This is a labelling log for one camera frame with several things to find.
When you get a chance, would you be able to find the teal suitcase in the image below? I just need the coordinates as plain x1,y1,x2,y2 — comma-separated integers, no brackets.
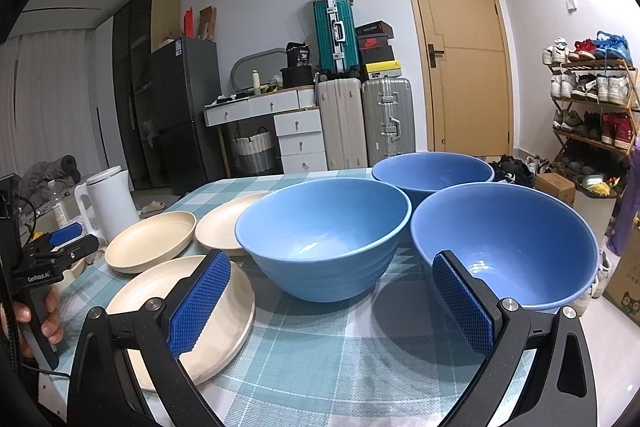
314,0,360,76

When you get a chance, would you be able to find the printed cardboard box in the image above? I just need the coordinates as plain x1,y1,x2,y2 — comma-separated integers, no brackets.
604,229,640,325

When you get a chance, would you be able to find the teal checkered tablecloth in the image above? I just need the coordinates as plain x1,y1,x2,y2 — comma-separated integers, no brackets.
49,167,539,427

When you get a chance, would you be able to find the white electric kettle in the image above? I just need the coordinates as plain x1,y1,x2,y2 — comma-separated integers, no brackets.
74,166,140,244

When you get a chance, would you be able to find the wooden shoe rack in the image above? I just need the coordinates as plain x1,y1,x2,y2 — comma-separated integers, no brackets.
547,58,639,198

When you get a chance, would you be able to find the stack of shoe boxes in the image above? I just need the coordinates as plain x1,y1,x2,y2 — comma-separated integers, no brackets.
355,20,401,79

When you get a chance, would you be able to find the white drawer desk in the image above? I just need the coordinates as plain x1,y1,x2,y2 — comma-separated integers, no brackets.
204,87,328,174

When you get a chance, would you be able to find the beige suitcase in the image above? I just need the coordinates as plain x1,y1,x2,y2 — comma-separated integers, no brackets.
318,78,369,170

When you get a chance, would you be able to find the cream plate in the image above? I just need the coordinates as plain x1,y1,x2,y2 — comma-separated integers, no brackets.
106,255,255,385
104,210,198,274
195,191,268,257

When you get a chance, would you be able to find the silver suitcase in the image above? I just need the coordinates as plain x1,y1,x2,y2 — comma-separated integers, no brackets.
362,77,416,167

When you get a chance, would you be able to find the oval mirror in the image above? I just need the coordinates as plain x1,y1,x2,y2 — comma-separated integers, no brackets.
230,48,288,92

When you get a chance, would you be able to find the small brown cardboard box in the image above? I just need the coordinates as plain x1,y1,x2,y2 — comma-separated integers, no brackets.
535,172,576,207

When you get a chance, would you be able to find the blue bowl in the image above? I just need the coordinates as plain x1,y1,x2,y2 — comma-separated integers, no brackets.
410,182,599,312
234,178,412,303
371,152,495,210

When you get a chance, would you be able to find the woven laundry basket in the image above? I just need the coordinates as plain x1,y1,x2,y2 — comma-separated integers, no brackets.
233,127,277,176

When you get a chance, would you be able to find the purple bag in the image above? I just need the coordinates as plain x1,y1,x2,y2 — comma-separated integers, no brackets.
608,146,640,256

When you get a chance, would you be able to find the wooden door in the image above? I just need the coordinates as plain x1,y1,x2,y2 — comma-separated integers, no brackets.
411,0,513,157

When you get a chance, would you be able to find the white trash bin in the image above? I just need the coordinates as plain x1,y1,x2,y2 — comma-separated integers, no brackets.
573,186,616,246

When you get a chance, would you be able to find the person's left hand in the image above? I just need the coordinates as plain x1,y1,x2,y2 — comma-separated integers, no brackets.
13,284,65,346

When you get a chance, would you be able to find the black refrigerator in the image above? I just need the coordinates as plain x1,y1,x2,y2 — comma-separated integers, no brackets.
112,0,226,195

